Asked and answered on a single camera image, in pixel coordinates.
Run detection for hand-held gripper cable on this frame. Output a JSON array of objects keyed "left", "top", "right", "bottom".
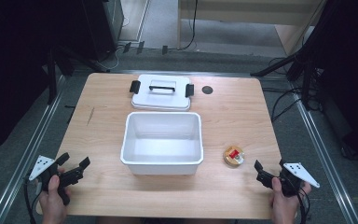
[
  {"left": 295, "top": 186, "right": 312, "bottom": 224},
  {"left": 22, "top": 177, "right": 43, "bottom": 224}
]

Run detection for light wooden furniture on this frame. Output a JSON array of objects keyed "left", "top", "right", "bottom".
[{"left": 176, "top": 0, "right": 328, "bottom": 58}]

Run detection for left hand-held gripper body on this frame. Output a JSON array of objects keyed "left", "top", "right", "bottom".
[{"left": 28, "top": 154, "right": 85, "bottom": 206}]

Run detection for black cabinet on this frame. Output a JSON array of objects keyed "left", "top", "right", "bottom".
[{"left": 80, "top": 0, "right": 125, "bottom": 62}]

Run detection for right hand-held gripper cable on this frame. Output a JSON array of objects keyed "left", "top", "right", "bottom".
[{"left": 295, "top": 186, "right": 312, "bottom": 224}]

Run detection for black tripod stand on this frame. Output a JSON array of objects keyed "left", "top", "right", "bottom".
[{"left": 45, "top": 45, "right": 110, "bottom": 105}]

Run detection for white floor cable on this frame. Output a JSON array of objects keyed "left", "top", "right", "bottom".
[{"left": 104, "top": 46, "right": 121, "bottom": 71}]

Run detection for metal floor rail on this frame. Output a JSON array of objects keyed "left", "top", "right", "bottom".
[
  {"left": 290, "top": 81, "right": 358, "bottom": 224},
  {"left": 0, "top": 74, "right": 67, "bottom": 224}
]

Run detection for dark curtain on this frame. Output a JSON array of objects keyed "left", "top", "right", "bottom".
[
  {"left": 0, "top": 0, "right": 87, "bottom": 161},
  {"left": 318, "top": 0, "right": 358, "bottom": 169}
]

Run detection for person's right hand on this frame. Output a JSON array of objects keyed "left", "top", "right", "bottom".
[{"left": 269, "top": 177, "right": 312, "bottom": 224}]

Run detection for black floor cables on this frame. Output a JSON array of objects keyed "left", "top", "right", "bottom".
[{"left": 262, "top": 55, "right": 306, "bottom": 123}]

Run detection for round gold tin red label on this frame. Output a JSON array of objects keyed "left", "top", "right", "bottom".
[{"left": 223, "top": 145, "right": 246, "bottom": 168}]

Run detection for left hand-held gripper cable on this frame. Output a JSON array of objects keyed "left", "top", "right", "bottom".
[{"left": 22, "top": 177, "right": 43, "bottom": 224}]

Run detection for black metal stand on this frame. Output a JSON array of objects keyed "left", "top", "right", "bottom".
[{"left": 250, "top": 0, "right": 328, "bottom": 110}]

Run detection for person's left hand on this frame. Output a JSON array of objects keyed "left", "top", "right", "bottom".
[{"left": 38, "top": 175, "right": 71, "bottom": 224}]

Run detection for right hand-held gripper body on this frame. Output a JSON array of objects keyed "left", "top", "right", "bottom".
[{"left": 256, "top": 162, "right": 321, "bottom": 198}]

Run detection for white lid with black latches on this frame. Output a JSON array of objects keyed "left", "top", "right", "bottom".
[{"left": 129, "top": 74, "right": 196, "bottom": 112}]

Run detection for white plastic storage box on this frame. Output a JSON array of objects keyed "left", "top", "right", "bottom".
[{"left": 119, "top": 111, "right": 205, "bottom": 176}]

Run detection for black hanging cable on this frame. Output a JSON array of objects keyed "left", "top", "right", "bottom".
[{"left": 179, "top": 0, "right": 200, "bottom": 51}]

